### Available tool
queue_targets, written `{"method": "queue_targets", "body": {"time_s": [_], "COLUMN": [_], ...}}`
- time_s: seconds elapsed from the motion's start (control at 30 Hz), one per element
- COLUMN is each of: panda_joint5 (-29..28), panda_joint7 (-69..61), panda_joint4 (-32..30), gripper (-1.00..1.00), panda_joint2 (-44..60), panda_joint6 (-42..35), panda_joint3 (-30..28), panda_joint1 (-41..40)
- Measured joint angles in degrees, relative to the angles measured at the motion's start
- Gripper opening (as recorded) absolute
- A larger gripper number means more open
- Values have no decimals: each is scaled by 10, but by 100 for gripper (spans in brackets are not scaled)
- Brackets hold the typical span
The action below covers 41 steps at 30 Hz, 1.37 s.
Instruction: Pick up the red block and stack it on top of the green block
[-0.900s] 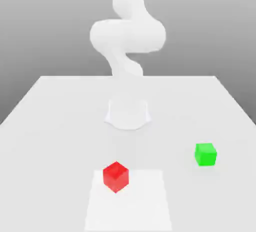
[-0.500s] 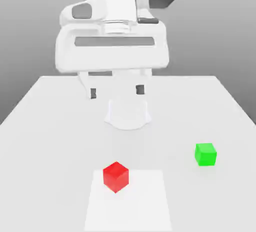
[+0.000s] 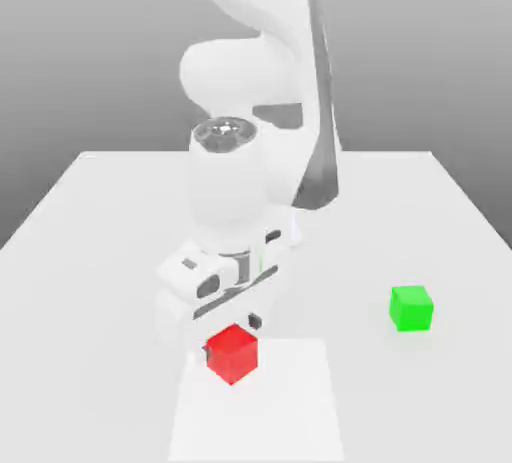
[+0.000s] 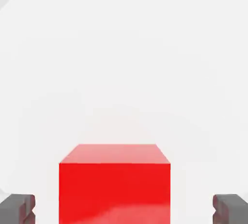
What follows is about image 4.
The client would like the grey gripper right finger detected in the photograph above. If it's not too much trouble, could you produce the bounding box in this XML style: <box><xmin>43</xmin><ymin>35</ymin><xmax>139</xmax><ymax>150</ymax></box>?
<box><xmin>212</xmin><ymin>194</ymin><xmax>248</xmax><ymax>224</ymax></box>

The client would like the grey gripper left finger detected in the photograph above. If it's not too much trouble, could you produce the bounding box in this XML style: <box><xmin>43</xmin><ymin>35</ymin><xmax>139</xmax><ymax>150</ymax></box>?
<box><xmin>0</xmin><ymin>188</ymin><xmax>36</xmax><ymax>224</ymax></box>

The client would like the small red cube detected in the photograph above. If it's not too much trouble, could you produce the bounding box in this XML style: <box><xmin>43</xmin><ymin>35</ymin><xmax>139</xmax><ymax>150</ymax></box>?
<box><xmin>59</xmin><ymin>144</ymin><xmax>171</xmax><ymax>224</ymax></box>

